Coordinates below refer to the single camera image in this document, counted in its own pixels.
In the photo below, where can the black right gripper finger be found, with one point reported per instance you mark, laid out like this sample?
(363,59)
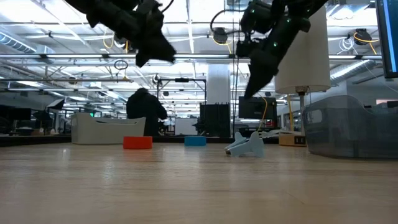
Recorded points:
(253,81)
(267,77)

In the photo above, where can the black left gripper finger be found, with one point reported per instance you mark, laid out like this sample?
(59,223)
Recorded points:
(163,49)
(146,53)

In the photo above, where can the light blue tape roll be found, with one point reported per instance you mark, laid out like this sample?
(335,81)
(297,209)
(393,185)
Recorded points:
(195,141)

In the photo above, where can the red tape roll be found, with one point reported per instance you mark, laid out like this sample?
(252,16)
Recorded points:
(137,143)

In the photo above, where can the smoky transparent plastic bin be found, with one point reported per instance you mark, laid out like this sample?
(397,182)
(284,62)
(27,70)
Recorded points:
(348,130)

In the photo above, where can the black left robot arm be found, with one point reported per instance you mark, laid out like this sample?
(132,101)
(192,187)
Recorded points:
(102,12)

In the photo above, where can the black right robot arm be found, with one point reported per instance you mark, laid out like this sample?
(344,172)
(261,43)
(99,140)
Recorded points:
(298,7)

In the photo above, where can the light blue staple remover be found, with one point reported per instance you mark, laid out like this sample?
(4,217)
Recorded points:
(248,147)

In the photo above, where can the black background monitor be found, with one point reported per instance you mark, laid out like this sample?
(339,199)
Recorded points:
(255,109)

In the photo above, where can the table lamp white shade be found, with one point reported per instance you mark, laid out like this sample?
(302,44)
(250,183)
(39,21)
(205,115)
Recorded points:
(304,62)

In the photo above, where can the person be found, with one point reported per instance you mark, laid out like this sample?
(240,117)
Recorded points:
(144,109)

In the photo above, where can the black cabinet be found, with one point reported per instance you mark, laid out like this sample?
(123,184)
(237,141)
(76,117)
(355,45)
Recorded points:
(214,121)

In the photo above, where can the white board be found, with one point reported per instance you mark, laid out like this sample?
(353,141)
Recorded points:
(186,127)

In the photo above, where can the grey plastic bin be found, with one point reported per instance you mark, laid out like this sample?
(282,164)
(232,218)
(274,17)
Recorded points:
(105,133)

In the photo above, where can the computer monitor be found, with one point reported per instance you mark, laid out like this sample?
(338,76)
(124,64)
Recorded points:
(388,37)

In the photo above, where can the black overhead rig frame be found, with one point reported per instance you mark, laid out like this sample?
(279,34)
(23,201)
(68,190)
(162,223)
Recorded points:
(182,80)

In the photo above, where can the black table frame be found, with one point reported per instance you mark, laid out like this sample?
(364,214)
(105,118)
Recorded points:
(37,140)

